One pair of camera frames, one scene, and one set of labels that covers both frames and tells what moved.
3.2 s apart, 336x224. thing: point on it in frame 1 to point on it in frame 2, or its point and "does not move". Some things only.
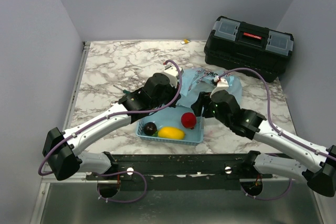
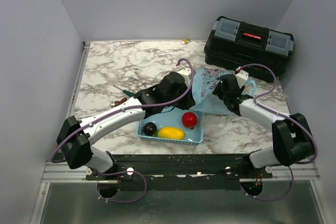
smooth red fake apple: x=188 y=120 does not move
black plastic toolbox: x=235 y=45 does not move
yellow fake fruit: x=171 y=132 does not move
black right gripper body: x=209 y=110 to x=218 y=91
